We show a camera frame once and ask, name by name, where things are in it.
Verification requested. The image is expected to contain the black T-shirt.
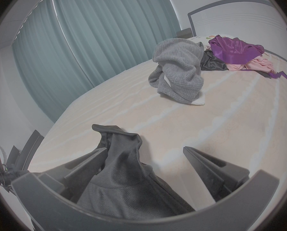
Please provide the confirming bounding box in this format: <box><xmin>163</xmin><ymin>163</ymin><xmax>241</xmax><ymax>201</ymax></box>
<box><xmin>69</xmin><ymin>124</ymin><xmax>196</xmax><ymax>219</ymax></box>

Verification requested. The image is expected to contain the white printed pillow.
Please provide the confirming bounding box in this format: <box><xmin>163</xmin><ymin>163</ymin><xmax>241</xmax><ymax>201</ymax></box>
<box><xmin>189</xmin><ymin>35</ymin><xmax>217</xmax><ymax>50</ymax></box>

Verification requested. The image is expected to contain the pink garment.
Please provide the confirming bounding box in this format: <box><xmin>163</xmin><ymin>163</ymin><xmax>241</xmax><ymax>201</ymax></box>
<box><xmin>227</xmin><ymin>57</ymin><xmax>274</xmax><ymax>73</ymax></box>

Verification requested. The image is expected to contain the grey knit garment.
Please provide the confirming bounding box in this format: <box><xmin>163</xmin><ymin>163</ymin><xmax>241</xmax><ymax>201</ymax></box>
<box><xmin>148</xmin><ymin>38</ymin><xmax>205</xmax><ymax>105</ymax></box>

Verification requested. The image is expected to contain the purple satin garment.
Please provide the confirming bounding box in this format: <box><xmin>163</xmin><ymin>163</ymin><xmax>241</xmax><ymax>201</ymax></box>
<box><xmin>208</xmin><ymin>35</ymin><xmax>287</xmax><ymax>88</ymax></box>

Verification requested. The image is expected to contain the black shiny garment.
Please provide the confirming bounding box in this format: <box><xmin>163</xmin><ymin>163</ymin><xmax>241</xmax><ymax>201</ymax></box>
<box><xmin>200</xmin><ymin>50</ymin><xmax>229</xmax><ymax>72</ymax></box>

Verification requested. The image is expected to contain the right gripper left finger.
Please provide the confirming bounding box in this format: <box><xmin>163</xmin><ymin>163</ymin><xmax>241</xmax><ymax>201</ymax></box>
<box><xmin>39</xmin><ymin>147</ymin><xmax>108</xmax><ymax>199</ymax></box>

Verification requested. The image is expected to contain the dark grey chest of drawers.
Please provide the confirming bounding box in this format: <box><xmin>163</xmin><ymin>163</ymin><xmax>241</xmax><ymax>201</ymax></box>
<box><xmin>21</xmin><ymin>130</ymin><xmax>45</xmax><ymax>170</ymax></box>

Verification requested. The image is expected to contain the blue-green curtain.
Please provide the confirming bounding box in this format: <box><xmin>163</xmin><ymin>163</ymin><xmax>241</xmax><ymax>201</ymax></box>
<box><xmin>11</xmin><ymin>0</ymin><xmax>96</xmax><ymax>123</ymax></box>
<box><xmin>51</xmin><ymin>0</ymin><xmax>180</xmax><ymax>88</ymax></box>

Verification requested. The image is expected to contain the bed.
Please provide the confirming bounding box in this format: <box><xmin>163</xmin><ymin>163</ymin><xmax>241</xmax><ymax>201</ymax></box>
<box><xmin>28</xmin><ymin>0</ymin><xmax>287</xmax><ymax>206</ymax></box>

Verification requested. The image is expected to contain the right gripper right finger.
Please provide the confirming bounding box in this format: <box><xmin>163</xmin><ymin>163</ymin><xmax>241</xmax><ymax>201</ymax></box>
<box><xmin>183</xmin><ymin>146</ymin><xmax>250</xmax><ymax>199</ymax></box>

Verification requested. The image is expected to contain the grey bedside table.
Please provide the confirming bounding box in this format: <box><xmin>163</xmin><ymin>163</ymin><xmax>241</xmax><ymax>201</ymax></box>
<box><xmin>176</xmin><ymin>28</ymin><xmax>192</xmax><ymax>38</ymax></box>

